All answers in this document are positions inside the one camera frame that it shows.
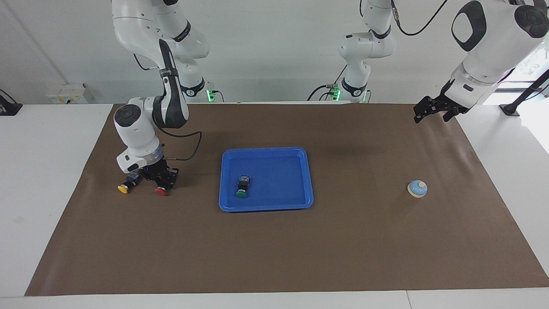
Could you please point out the green push button switch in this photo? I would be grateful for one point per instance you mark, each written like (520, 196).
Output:
(242, 186)

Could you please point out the black stand leg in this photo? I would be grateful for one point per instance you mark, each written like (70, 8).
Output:
(521, 101)

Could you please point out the blue plastic tray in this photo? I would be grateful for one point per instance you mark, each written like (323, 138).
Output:
(274, 171)

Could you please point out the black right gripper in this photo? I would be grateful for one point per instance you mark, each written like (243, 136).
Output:
(154, 169)

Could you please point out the light blue desk bell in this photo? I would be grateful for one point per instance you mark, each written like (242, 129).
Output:
(417, 189)

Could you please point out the yellow push button switch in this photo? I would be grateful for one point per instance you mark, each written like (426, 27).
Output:
(126, 185)

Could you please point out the white wall socket box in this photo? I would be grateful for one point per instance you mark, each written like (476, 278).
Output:
(66, 94)

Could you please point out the black desk device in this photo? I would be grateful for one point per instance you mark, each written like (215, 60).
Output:
(9, 108)

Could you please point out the red push button switch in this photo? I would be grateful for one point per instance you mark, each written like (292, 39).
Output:
(161, 192)

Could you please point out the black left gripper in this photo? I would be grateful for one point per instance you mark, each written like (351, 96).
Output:
(450, 106)

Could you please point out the brown table mat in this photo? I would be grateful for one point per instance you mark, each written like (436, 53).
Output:
(300, 249)

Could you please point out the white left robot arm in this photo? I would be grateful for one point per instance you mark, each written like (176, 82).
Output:
(493, 51)

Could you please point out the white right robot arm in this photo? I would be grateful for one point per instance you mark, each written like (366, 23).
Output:
(135, 133)

